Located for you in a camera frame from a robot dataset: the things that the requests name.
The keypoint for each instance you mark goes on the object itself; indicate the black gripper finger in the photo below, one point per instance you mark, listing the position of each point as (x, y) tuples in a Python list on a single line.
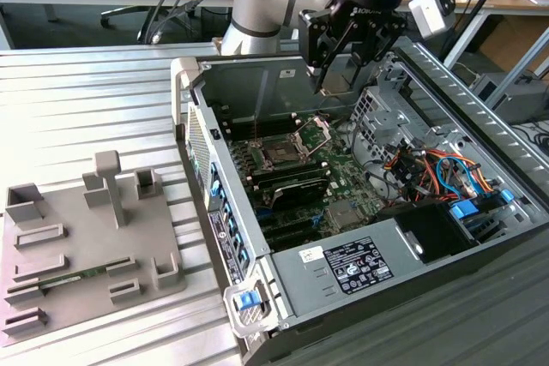
[(313, 38), (381, 38)]

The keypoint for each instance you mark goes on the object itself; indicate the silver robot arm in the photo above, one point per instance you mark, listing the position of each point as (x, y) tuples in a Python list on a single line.
[(253, 10)]

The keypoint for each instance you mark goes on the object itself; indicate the CPU socket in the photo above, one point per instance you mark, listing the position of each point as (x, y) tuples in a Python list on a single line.
[(279, 154)]

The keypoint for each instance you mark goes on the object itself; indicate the open PC case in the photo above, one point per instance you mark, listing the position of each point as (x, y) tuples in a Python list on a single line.
[(279, 91)]

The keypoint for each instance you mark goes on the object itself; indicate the metal drive cage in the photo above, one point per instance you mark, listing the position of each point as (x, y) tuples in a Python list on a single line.
[(377, 126)]

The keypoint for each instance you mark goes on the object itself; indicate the black stand pole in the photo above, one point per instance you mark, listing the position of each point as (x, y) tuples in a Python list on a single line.
[(475, 9)]

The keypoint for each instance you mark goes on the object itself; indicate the thin locking lever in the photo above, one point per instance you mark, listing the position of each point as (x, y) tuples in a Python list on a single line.
[(256, 128)]

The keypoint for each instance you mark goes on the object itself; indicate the brown cardboard box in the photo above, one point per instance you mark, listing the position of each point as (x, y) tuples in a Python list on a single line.
[(510, 40)]

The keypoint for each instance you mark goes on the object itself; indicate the black installed RAM stick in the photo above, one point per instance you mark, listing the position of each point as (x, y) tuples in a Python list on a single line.
[(291, 171)]

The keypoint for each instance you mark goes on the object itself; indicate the green motherboard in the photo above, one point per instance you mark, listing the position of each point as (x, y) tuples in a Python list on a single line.
[(343, 181)]

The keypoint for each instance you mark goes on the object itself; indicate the grey computer box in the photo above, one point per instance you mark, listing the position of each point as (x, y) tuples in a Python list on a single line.
[(519, 96)]

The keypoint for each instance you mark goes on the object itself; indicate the black graphics card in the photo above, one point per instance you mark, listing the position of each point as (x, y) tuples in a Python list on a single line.
[(300, 194)]

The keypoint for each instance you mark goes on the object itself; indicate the blue disk carrier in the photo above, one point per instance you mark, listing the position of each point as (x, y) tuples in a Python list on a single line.
[(465, 211)]

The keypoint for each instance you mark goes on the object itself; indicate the black fan shroud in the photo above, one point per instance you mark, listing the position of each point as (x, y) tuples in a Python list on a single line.
[(433, 229)]

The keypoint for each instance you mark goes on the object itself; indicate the office chair base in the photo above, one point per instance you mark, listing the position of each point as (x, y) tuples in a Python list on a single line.
[(116, 12)]

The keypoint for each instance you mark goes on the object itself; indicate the small blue clip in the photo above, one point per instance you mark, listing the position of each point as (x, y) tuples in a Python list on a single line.
[(507, 195)]

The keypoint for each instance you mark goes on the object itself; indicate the grey power supply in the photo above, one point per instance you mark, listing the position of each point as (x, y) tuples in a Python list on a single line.
[(296, 284)]

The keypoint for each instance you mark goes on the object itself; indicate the blue case latch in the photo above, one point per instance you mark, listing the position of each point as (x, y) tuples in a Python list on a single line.
[(248, 301)]

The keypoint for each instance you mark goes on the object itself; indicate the grey parts rack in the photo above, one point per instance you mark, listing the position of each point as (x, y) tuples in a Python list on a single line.
[(86, 246)]

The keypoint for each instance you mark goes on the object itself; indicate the green RAM stick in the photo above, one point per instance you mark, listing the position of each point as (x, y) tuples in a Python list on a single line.
[(92, 273)]

